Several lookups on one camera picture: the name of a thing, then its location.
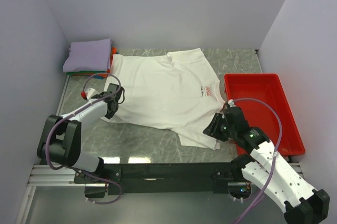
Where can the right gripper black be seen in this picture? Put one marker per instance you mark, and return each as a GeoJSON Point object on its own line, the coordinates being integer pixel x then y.
{"type": "Point", "coordinates": [212, 129]}

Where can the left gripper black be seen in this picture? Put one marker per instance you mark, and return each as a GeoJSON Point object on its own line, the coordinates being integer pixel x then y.
{"type": "Point", "coordinates": [109, 116]}

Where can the white t shirt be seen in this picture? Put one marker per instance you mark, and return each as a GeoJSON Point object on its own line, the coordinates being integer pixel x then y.
{"type": "Point", "coordinates": [178, 91]}

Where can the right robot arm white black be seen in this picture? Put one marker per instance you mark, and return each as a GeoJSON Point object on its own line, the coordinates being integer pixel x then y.
{"type": "Point", "coordinates": [264, 166]}

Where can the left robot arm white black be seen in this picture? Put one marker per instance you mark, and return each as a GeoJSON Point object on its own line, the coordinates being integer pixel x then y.
{"type": "Point", "coordinates": [61, 137]}

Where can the folded green t shirt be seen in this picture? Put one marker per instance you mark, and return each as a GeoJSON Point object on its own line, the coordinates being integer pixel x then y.
{"type": "Point", "coordinates": [88, 73]}

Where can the folded lilac t shirt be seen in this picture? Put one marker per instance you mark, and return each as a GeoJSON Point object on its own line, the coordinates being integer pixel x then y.
{"type": "Point", "coordinates": [88, 56]}

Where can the folded orange t shirt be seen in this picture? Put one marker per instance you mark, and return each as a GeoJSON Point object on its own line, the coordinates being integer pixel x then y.
{"type": "Point", "coordinates": [113, 51]}

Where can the red plastic bin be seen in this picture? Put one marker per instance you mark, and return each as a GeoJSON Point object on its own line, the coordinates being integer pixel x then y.
{"type": "Point", "coordinates": [252, 92]}

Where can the black base bar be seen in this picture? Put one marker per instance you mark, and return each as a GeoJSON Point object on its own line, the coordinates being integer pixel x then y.
{"type": "Point", "coordinates": [216, 186]}

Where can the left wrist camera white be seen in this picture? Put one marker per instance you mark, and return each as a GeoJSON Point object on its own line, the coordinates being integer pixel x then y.
{"type": "Point", "coordinates": [88, 93]}

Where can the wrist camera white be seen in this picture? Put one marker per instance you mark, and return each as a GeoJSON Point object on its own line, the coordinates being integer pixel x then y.
{"type": "Point", "coordinates": [88, 93]}
{"type": "Point", "coordinates": [228, 104]}

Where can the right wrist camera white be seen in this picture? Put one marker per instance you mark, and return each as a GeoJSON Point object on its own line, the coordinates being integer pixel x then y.
{"type": "Point", "coordinates": [228, 104]}

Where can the aluminium frame rail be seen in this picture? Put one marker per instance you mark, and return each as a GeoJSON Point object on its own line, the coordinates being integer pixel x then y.
{"type": "Point", "coordinates": [39, 174]}

